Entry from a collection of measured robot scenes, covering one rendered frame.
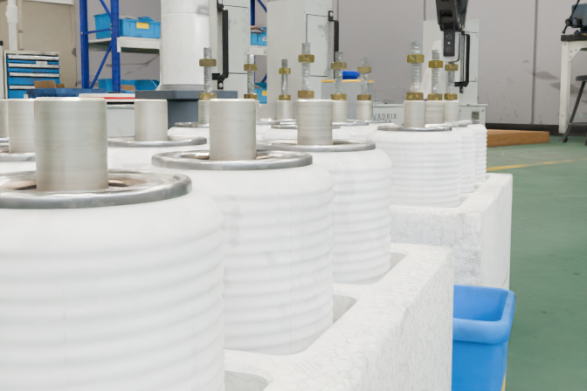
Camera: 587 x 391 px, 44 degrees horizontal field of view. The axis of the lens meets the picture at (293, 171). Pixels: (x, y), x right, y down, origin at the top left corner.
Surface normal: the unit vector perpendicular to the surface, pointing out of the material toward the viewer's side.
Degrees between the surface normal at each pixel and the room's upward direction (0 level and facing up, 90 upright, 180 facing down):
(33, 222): 42
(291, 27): 90
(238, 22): 90
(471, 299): 88
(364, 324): 0
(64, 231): 57
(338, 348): 0
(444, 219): 90
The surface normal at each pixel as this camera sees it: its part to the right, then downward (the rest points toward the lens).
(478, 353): -0.34, 0.12
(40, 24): 0.66, 0.07
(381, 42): -0.75, 0.06
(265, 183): 0.31, -0.46
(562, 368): 0.00, -1.00
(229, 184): 0.07, -0.46
